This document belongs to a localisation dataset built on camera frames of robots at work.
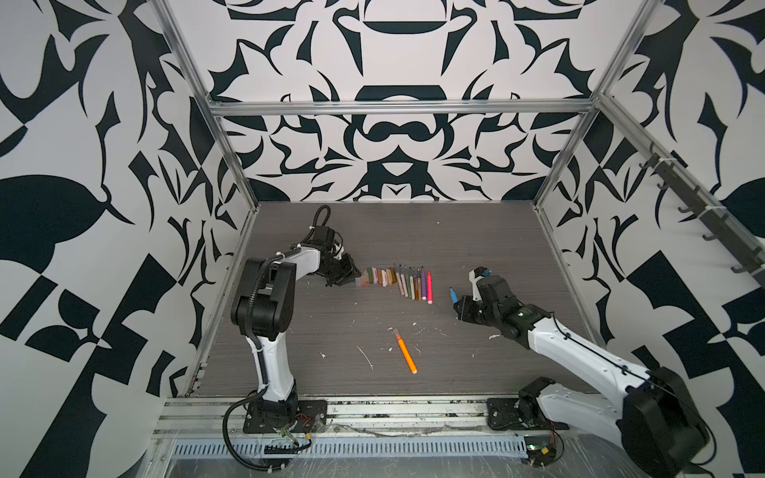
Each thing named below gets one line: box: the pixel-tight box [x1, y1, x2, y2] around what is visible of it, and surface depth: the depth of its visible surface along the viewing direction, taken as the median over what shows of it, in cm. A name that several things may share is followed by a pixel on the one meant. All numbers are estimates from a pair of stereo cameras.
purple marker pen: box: [420, 265, 428, 301], surface depth 100 cm
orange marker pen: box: [393, 327, 419, 375], surface depth 86 cm
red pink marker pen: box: [426, 269, 434, 305], surface depth 98 cm
